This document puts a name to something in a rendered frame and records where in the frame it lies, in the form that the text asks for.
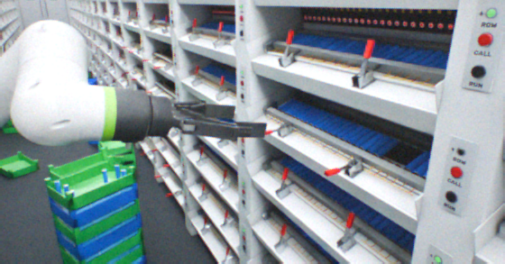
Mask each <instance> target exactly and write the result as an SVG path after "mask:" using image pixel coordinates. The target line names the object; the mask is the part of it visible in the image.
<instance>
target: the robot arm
mask: <svg viewBox="0 0 505 264"><path fill-rule="evenodd" d="M88 62H89V49H88V46H87V42H86V40H85V39H84V37H83V36H82V35H81V34H80V32H78V31H77V30H76V29H75V28H73V27H72V26H70V25H68V24H66V23H63V22H59V21H42V22H38V23H35V24H33V25H31V26H30V27H28V28H27V29H26V30H25V31H24V32H23V34H22V35H21V36H20V37H19V39H18V40H17V41H16V42H15V43H14V45H12V46H11V47H10V48H9V49H8V50H7V51H6V52H5V53H4V54H3V55H2V56H1V57H0V128H1V127H2V126H4V125H5V124H6V123H7V122H8V121H9V120H11V119H12V121H13V124H14V127H15V129H16V130H17V131H18V132H19V133H20V134H21V135H22V136H23V137H24V138H25V139H26V140H28V141H32V142H35V143H38V144H40V145H45V146H59V145H64V144H68V143H73V142H88V141H120V142H121V143H125V146H124V148H125V149H131V143H138V141H144V140H145V138H146V137H166V136H168V135H169V133H170V130H171V129H172V128H174V127H175V128H179V130H181V133H182V134H184V135H197V136H203V137H209V138H215V139H221V140H227V141H232V142H236V141H237V138H265V133H266V129H267V123H256V122H234V123H228V122H224V121H219V120H216V119H211V118H231V119H234V115H235V109H236V105H221V104H208V103H207V100H201V103H200V102H199V101H188V102H176V103H172V102H171V101H170V99H169V98H168V97H167V96H154V95H148V93H147V92H146V91H145V90H144V89H137V88H136V85H135V84H133V85H132V87H131V88H123V87H112V86H95V85H89V83H88ZM204 115H205V117H204ZM207 117H211V118H207Z"/></svg>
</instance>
